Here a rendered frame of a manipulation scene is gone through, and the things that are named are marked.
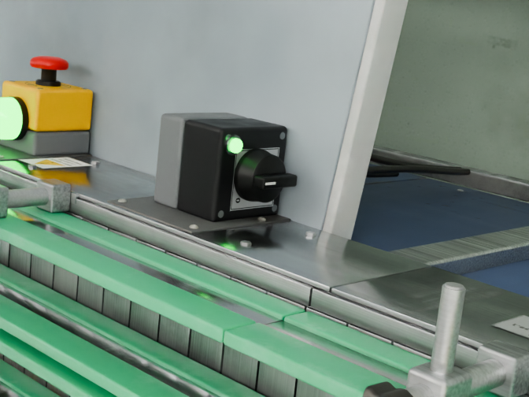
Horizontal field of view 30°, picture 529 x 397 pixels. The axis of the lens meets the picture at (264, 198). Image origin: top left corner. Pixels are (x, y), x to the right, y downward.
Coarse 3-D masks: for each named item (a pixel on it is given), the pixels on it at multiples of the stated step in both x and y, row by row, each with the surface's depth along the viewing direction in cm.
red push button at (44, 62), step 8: (40, 56) 104; (48, 56) 105; (32, 64) 103; (40, 64) 102; (48, 64) 102; (56, 64) 103; (64, 64) 103; (48, 72) 104; (56, 72) 104; (48, 80) 104
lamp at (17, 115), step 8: (0, 104) 100; (8, 104) 100; (16, 104) 101; (24, 104) 102; (0, 112) 100; (8, 112) 100; (16, 112) 100; (24, 112) 101; (0, 120) 100; (8, 120) 100; (16, 120) 100; (24, 120) 101; (0, 128) 100; (8, 128) 100; (16, 128) 101; (24, 128) 101; (0, 136) 101; (8, 136) 101; (16, 136) 102
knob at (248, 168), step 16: (240, 160) 82; (256, 160) 81; (272, 160) 82; (240, 176) 81; (256, 176) 80; (272, 176) 81; (288, 176) 82; (240, 192) 82; (256, 192) 81; (272, 192) 82
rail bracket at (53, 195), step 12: (48, 180) 88; (60, 180) 88; (0, 192) 82; (12, 192) 84; (24, 192) 85; (36, 192) 86; (48, 192) 86; (60, 192) 87; (72, 192) 87; (0, 204) 83; (12, 204) 84; (24, 204) 85; (36, 204) 86; (48, 204) 87; (60, 204) 87; (0, 216) 83
